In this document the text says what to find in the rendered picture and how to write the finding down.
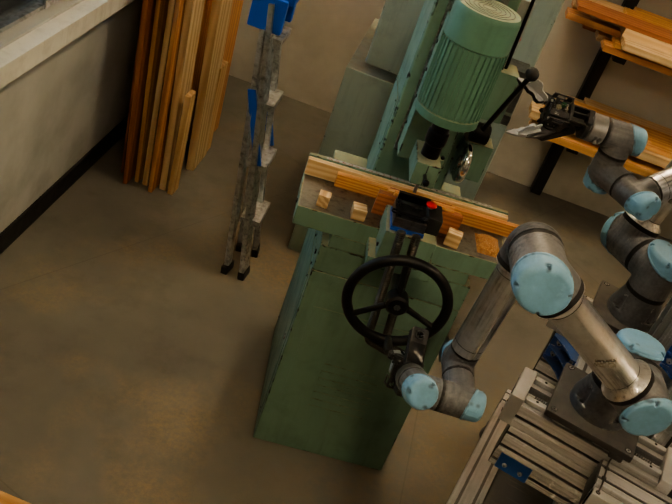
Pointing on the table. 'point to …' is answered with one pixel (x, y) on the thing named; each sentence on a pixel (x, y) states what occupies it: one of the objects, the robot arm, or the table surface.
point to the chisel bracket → (418, 165)
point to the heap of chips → (487, 245)
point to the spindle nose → (436, 137)
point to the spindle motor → (467, 63)
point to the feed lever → (501, 110)
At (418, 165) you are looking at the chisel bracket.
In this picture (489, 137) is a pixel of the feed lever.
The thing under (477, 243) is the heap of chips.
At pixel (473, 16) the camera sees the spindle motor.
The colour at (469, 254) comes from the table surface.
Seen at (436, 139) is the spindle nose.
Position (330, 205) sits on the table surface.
